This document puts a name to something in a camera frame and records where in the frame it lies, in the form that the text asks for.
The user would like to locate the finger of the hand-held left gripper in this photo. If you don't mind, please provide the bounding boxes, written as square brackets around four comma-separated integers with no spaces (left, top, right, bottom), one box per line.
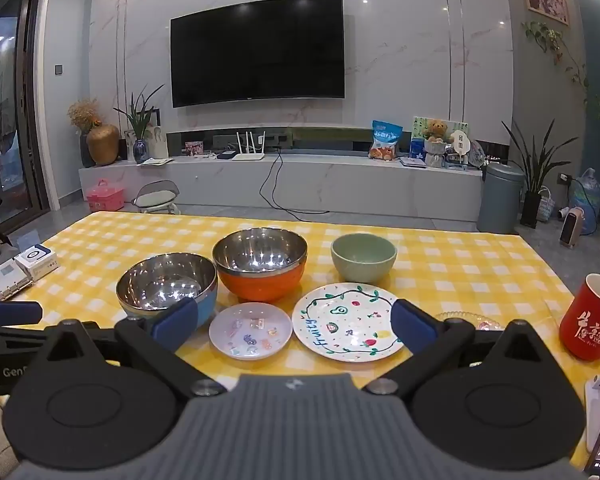
[0,297,44,328]

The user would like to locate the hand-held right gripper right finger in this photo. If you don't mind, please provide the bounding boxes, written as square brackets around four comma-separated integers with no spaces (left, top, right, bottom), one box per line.
[362,299,557,402]

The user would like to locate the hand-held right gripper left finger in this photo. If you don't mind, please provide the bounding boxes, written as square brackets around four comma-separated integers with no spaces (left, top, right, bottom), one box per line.
[32,297,226,400]

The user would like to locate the blue steel bowl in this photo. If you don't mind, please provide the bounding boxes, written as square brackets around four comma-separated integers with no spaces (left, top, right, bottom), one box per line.
[116,254,218,330]

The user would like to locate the large white painted plate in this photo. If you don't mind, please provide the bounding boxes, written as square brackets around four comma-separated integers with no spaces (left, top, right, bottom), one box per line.
[291,283,409,362]

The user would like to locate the green ceramic bowl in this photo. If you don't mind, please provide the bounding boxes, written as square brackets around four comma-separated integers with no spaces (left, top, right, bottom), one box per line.
[330,233,398,284]

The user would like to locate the clear glass plate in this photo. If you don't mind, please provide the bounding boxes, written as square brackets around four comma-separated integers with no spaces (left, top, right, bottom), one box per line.
[432,311,507,332]

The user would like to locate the small white printed plate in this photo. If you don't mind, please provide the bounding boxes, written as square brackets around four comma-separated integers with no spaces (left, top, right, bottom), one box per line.
[209,302,294,361]

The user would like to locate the orange steel bowl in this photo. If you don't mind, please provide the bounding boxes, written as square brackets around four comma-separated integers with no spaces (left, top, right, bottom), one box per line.
[212,228,309,304]

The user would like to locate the white device boxes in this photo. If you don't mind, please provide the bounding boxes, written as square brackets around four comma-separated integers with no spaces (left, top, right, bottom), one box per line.
[0,260,34,302]

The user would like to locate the white box with blue print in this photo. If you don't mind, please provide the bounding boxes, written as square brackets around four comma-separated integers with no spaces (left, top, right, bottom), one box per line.
[14,244,60,281]

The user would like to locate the yellow checked tablecloth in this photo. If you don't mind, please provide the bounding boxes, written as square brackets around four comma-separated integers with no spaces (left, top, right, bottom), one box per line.
[0,211,600,466]

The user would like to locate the grey round stool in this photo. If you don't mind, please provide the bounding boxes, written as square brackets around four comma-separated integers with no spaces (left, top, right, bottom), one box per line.
[131,180,181,215]

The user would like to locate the pink storage box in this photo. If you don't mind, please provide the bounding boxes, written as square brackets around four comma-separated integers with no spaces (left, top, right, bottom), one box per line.
[86,179,126,213]

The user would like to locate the grey trash bin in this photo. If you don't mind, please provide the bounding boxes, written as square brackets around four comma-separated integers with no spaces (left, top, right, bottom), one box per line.
[476,162,526,235]

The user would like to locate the white marble television cabinet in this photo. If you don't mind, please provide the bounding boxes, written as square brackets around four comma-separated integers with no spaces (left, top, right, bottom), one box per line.
[78,152,483,223]

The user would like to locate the tall potted plant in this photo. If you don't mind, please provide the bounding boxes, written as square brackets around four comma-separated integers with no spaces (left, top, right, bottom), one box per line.
[501,119,567,230]

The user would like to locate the red cup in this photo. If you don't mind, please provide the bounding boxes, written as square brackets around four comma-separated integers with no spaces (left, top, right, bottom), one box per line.
[559,273,600,363]

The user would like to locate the teddy bear bouquet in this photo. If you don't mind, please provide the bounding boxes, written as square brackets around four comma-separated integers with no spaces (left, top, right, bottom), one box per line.
[422,119,450,169]

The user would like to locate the woven basket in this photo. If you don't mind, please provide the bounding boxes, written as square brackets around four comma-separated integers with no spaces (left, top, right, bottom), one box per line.
[536,186,556,224]

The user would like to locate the blue snack bag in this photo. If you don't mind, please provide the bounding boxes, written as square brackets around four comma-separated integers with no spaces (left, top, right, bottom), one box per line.
[369,121,399,162]

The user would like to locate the white router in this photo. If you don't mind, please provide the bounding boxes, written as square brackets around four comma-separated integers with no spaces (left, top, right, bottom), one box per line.
[231,131,267,162]

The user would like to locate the white round hand fan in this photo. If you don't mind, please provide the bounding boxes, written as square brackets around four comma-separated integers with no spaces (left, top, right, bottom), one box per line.
[447,130,470,166]

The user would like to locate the small space heater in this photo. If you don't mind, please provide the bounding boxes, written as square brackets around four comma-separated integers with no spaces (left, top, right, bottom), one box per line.
[559,206,588,250]

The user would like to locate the golden vase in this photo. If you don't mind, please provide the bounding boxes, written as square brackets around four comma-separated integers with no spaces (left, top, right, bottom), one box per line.
[86,124,121,167]

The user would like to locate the green plant in blue vase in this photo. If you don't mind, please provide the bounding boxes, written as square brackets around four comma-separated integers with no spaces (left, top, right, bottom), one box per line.
[113,85,166,165]

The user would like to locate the green picture board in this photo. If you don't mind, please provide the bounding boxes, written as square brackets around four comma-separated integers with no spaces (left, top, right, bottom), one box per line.
[411,116,469,142]

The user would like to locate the glass sliding door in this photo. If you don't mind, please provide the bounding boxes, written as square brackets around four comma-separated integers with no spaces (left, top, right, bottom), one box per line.
[0,0,52,241]

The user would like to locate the dried flowers in dark vase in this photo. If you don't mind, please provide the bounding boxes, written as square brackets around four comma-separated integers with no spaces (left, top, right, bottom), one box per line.
[67,100,102,169]

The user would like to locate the blue water bottle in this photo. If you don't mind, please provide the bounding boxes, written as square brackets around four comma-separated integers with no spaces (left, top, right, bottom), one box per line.
[571,167,600,236]

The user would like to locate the hanging vine plant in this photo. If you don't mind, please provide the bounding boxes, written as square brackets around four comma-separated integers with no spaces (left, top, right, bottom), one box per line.
[522,21,591,92]

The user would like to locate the black cable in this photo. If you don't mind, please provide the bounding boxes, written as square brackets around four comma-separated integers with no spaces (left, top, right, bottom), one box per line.
[259,147,332,211]

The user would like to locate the black wall television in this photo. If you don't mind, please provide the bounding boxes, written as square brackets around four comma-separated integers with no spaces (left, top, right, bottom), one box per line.
[170,0,345,109]

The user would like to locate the framed wall picture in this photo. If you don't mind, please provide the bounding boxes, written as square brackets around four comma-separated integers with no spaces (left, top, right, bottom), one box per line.
[521,0,571,27]

